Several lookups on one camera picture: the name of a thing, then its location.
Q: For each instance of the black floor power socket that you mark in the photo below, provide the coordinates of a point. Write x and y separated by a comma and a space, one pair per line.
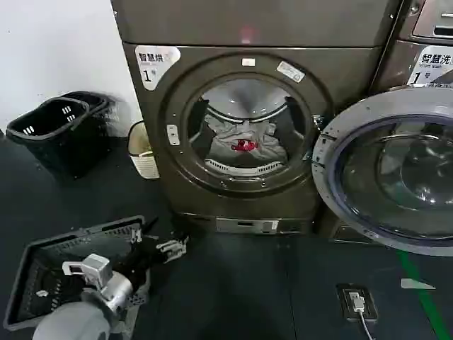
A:
368, 311

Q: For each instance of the grey floor tape piece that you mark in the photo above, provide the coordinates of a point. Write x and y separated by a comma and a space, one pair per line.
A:
415, 284

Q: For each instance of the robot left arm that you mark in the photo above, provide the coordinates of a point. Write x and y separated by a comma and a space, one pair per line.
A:
85, 311

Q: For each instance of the grey front-load dryer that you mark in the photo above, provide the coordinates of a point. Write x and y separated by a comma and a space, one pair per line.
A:
247, 28

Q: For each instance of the round glass dryer door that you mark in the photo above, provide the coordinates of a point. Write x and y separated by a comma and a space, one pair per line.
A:
389, 177

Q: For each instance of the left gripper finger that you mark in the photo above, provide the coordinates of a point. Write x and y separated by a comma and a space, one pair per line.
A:
173, 248
136, 234

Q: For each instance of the black plastic laundry basket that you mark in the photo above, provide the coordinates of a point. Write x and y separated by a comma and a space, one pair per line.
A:
53, 141
102, 101

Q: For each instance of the grey shirt with red print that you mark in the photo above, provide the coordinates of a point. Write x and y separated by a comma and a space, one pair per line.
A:
255, 141

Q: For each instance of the grey washer with label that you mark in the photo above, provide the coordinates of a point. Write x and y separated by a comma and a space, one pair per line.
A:
400, 60

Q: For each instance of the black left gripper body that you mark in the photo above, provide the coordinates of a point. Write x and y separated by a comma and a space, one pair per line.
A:
143, 256

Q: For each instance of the green floor tape line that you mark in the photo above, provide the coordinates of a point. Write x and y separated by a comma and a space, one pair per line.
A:
421, 304

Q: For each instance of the grey plastic laundry basket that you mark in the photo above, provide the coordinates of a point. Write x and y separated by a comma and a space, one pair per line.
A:
32, 255

